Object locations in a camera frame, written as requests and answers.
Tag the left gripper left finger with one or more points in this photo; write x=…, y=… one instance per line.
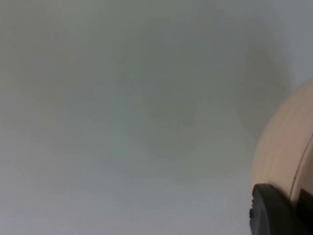
x=271, y=213

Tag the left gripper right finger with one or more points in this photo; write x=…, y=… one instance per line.
x=306, y=205

